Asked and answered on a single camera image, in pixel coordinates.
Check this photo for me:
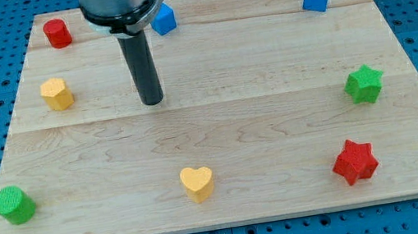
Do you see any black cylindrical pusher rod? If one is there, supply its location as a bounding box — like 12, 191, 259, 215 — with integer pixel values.
118, 30, 163, 106

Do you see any blue cube block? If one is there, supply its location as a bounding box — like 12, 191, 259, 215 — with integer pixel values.
151, 3, 177, 36

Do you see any red cylinder block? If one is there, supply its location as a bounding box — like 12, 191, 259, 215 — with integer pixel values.
42, 18, 73, 49

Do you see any yellow hexagon block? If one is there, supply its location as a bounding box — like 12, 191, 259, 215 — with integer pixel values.
39, 77, 75, 111

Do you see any yellow heart block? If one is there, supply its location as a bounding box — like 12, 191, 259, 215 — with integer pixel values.
179, 167, 214, 204

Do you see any wooden board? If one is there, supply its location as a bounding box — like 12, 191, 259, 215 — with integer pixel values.
0, 0, 418, 234

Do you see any green cylinder block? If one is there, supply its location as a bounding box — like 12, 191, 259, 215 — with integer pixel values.
0, 186, 36, 225

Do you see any green star block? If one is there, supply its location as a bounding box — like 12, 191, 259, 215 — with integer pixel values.
344, 64, 384, 104

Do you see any red star block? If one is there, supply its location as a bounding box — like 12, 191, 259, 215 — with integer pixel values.
332, 140, 379, 186

